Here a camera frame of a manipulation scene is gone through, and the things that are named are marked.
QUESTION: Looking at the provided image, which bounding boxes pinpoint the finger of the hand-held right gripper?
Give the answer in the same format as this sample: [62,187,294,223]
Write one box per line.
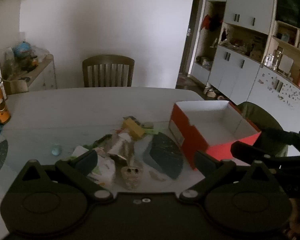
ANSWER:
[260,128,300,145]
[230,141,300,167]

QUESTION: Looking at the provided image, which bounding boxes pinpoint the white green snack packet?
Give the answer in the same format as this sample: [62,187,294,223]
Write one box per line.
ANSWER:
[89,150,116,183]

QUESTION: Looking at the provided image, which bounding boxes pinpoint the clear plastic bags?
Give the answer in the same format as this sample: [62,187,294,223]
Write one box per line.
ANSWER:
[5,40,49,73]

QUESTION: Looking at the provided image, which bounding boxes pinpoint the green patterned packet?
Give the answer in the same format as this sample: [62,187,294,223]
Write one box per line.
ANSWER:
[94,134,113,148]

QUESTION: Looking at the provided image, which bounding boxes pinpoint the wooden holder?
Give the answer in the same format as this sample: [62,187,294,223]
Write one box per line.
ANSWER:
[2,78,30,95]

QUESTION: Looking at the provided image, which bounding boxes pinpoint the white cardboard box red edges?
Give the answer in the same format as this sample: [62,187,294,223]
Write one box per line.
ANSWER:
[168,100,262,170]

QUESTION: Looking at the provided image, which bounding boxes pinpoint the yellow block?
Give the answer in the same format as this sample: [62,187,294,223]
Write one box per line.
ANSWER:
[122,119,145,140]

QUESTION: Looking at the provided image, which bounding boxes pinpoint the green paper strip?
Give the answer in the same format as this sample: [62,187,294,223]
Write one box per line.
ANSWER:
[142,127,166,136]

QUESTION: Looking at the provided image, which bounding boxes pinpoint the brown paper bag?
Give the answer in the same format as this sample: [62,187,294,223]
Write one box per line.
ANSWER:
[107,132,138,166]

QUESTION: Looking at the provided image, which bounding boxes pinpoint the large white wall cabinet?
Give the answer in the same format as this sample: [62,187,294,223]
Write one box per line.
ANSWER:
[191,0,300,121]

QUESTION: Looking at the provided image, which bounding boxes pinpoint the glass jar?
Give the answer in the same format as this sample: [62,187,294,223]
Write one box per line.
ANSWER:
[272,50,283,68]

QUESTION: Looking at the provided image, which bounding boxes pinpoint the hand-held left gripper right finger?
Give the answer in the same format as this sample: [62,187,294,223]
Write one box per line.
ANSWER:
[179,151,278,203]

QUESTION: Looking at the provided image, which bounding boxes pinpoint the blue globe toy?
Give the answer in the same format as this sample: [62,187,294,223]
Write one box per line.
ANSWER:
[14,41,32,56]

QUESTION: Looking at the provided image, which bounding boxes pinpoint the brown wooden chair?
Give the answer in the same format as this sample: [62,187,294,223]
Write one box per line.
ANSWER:
[82,54,135,88]

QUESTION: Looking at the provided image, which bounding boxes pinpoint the white side cabinet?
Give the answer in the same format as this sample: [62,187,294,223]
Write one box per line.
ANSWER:
[27,54,57,92]

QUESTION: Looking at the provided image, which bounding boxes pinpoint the pair of slippers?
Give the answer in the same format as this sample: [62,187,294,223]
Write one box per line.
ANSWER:
[204,87,225,101]

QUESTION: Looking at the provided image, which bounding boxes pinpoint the red hanging clothes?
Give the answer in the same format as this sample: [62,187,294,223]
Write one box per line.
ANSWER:
[201,14,223,32]

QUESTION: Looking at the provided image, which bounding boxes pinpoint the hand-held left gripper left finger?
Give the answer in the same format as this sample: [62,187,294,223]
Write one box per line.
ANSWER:
[21,150,113,204]

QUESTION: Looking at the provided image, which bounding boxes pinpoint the beige printed packet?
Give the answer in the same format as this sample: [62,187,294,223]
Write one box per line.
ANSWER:
[121,166,143,190]

